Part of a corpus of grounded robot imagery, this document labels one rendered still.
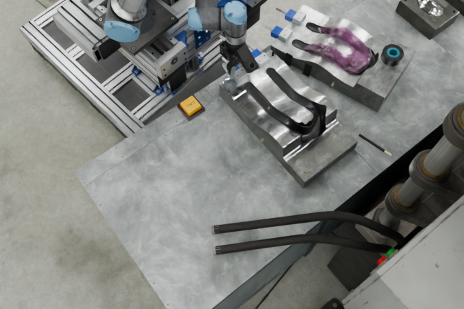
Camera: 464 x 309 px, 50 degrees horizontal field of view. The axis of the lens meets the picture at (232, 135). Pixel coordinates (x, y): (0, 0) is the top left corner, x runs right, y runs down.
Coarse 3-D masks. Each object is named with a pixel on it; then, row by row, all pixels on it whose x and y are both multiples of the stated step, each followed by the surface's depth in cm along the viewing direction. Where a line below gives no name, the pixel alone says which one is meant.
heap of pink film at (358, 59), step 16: (320, 32) 204; (336, 32) 198; (352, 32) 200; (304, 48) 201; (320, 48) 196; (336, 48) 195; (352, 48) 198; (368, 48) 199; (336, 64) 194; (352, 64) 194; (368, 64) 195
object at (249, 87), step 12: (276, 72) 193; (252, 84) 191; (276, 84) 191; (288, 84) 191; (252, 96) 189; (288, 96) 189; (300, 96) 188; (264, 108) 187; (276, 108) 186; (312, 108) 183; (324, 108) 179; (288, 120) 180; (312, 120) 177; (324, 120) 180; (300, 132) 175; (312, 132) 183
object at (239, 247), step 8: (256, 240) 168; (264, 240) 167; (272, 240) 166; (280, 240) 166; (288, 240) 165; (216, 248) 168; (224, 248) 168; (232, 248) 168; (240, 248) 167; (248, 248) 167; (256, 248) 167
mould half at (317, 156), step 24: (264, 72) 193; (288, 72) 194; (240, 96) 189; (264, 96) 189; (312, 96) 185; (264, 120) 183; (336, 120) 186; (264, 144) 188; (288, 144) 175; (312, 144) 182; (336, 144) 182; (288, 168) 182; (312, 168) 178
